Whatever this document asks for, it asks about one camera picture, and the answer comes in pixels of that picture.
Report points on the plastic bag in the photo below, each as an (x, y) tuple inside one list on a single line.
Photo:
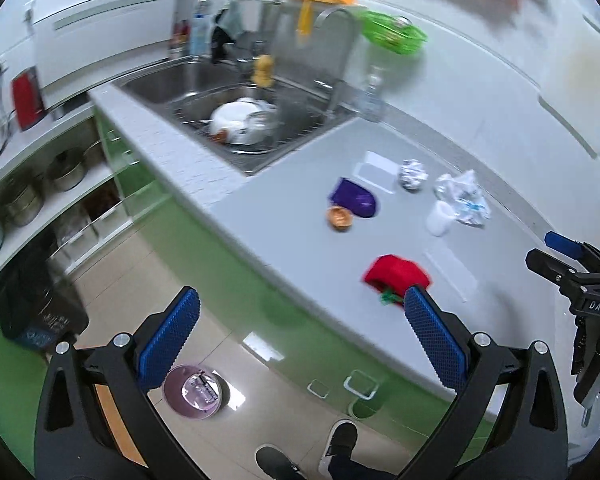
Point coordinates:
[(464, 194)]

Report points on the green plastic basket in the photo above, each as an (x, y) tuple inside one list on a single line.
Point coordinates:
[(394, 33)]

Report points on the yellow rack bar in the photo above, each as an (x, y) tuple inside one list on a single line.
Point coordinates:
[(305, 20)]

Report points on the purple pouch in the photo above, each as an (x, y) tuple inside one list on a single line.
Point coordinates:
[(354, 197)]

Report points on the red cloth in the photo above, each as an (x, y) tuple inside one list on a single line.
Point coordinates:
[(393, 276)]

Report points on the clear plastic lid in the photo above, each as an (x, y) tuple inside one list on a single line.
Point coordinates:
[(452, 269)]

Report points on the paper ball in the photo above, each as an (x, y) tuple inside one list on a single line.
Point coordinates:
[(412, 175)]

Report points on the clear plastic bottle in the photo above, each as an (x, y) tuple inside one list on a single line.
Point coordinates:
[(200, 391)]

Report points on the white dishwasher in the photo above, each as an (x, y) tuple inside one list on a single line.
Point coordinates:
[(79, 44)]

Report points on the right shoe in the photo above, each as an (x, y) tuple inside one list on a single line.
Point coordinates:
[(341, 441)]

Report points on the yellow sponge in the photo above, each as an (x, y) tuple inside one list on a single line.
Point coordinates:
[(262, 75)]

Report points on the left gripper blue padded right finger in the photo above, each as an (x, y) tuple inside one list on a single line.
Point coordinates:
[(435, 334)]

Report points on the white plastic container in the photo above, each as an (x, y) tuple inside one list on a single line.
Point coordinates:
[(378, 171)]

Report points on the red kettle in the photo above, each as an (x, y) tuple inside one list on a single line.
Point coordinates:
[(27, 99)]

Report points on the pink trash bin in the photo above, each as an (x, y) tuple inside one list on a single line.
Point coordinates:
[(172, 385)]

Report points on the white bowl in sink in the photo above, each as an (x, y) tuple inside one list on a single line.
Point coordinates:
[(243, 122)]

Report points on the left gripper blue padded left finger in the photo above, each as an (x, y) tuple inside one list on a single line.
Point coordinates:
[(161, 337)]

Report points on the black trash bin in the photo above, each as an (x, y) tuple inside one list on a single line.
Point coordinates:
[(38, 308)]

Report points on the stainless steel sink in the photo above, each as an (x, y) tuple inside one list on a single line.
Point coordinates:
[(186, 92)]

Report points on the steel pot on shelf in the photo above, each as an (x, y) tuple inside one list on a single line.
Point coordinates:
[(66, 170)]

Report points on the white plastic cup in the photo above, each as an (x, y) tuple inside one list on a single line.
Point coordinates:
[(440, 219)]

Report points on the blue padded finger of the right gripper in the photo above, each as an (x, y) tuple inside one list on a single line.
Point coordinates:
[(564, 245), (550, 268)]

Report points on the left shoe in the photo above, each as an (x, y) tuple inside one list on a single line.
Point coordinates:
[(275, 464)]

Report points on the shoe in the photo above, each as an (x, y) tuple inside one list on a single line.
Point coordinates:
[(275, 464), (341, 441)]

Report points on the soap dispenser bottle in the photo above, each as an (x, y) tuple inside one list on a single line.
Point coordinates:
[(369, 103)]

